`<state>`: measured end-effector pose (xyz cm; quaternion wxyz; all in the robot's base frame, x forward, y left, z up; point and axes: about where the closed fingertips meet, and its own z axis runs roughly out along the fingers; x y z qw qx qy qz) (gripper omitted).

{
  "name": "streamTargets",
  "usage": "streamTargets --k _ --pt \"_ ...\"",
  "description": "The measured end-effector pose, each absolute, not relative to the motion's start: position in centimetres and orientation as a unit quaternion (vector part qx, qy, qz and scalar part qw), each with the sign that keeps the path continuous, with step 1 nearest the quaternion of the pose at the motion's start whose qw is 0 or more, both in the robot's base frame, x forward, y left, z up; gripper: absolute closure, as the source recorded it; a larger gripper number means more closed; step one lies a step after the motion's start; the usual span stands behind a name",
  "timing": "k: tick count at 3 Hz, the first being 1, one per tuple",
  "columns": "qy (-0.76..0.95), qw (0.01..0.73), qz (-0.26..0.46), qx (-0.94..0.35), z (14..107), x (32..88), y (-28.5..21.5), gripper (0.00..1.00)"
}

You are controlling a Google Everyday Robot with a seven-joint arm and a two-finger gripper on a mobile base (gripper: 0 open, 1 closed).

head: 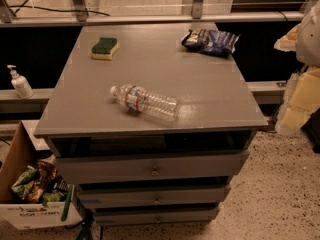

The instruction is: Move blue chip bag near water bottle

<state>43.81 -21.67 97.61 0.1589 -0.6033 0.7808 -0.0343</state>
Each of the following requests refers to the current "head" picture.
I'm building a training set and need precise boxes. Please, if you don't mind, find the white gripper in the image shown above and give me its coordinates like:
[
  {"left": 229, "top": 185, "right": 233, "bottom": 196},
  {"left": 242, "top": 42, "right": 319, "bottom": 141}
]
[{"left": 274, "top": 1, "right": 320, "bottom": 136}]

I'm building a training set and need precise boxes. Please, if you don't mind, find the blue chip bag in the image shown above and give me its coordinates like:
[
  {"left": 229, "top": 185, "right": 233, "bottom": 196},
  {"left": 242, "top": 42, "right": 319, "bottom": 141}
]
[{"left": 181, "top": 29, "right": 239, "bottom": 58}]

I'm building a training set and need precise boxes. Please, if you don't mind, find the clear plastic water bottle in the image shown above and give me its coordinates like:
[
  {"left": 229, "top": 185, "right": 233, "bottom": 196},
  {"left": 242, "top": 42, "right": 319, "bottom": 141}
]
[{"left": 110, "top": 84, "right": 178, "bottom": 121}]

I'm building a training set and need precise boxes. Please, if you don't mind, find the brown snack bag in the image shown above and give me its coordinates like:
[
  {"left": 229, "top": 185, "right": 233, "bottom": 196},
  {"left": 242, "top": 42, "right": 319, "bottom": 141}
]
[{"left": 27, "top": 161, "right": 55, "bottom": 204}]

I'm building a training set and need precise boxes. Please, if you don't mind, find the white pump dispenser bottle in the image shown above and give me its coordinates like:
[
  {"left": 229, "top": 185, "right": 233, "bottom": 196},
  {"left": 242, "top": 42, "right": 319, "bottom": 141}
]
[{"left": 7, "top": 65, "right": 34, "bottom": 99}]

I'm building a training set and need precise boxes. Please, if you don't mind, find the green snack bag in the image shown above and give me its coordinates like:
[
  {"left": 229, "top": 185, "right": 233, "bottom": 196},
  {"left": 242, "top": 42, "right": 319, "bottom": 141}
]
[{"left": 11, "top": 165, "right": 37, "bottom": 200}]

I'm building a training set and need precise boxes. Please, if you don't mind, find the grey drawer cabinet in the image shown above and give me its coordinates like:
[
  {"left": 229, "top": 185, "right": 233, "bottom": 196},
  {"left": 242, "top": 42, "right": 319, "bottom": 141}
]
[{"left": 36, "top": 23, "right": 266, "bottom": 217}]

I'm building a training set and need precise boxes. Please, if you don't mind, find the bottom drawer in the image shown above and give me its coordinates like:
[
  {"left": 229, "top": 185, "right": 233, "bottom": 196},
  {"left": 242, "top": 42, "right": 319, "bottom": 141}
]
[{"left": 94, "top": 204, "right": 219, "bottom": 226}]

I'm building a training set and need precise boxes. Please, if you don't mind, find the drawer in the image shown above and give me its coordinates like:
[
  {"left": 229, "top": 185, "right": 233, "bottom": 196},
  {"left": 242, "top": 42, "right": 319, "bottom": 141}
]
[
  {"left": 94, "top": 204, "right": 219, "bottom": 226},
  {"left": 56, "top": 150, "right": 249, "bottom": 185},
  {"left": 78, "top": 185, "right": 231, "bottom": 209}
]

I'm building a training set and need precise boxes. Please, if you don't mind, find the green yellow sponge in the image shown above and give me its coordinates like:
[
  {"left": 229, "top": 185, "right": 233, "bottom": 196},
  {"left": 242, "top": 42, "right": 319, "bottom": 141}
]
[{"left": 91, "top": 37, "right": 119, "bottom": 60}]

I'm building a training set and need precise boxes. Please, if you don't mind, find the middle drawer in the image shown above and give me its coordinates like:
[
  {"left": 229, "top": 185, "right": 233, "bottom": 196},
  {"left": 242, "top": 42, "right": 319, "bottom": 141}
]
[{"left": 78, "top": 185, "right": 231, "bottom": 209}]

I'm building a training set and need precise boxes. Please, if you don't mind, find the top drawer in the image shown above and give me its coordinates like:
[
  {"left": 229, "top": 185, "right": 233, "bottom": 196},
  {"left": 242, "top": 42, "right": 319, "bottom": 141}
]
[{"left": 56, "top": 150, "right": 249, "bottom": 185}]

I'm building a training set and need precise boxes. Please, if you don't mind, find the green marker pen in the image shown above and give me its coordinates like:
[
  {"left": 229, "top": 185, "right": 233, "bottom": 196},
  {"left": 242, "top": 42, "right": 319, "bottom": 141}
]
[{"left": 61, "top": 184, "right": 74, "bottom": 222}]

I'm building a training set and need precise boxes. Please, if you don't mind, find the cardboard box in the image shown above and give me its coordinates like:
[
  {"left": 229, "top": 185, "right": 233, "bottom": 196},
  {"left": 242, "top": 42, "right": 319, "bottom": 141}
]
[{"left": 0, "top": 120, "right": 83, "bottom": 230}]

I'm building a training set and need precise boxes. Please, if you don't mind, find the black cable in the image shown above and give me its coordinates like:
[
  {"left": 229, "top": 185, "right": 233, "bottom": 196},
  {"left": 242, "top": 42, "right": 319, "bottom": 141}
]
[{"left": 9, "top": 4, "right": 111, "bottom": 17}]

